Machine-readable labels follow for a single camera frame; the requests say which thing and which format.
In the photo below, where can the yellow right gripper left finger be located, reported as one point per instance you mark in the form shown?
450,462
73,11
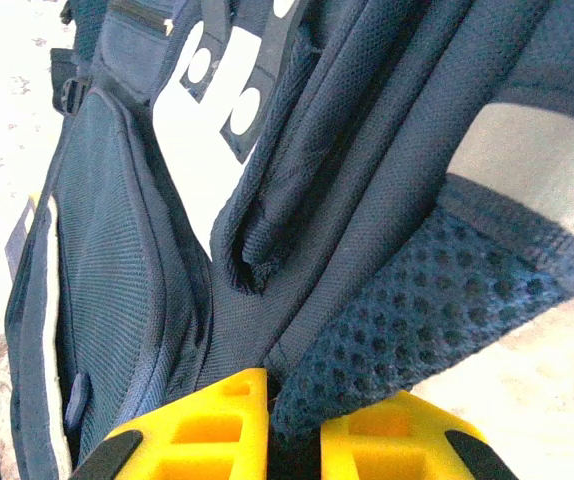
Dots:
207,440

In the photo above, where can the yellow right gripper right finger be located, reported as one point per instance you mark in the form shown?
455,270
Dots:
392,445

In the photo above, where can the navy blue backpack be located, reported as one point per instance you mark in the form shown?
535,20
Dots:
367,200

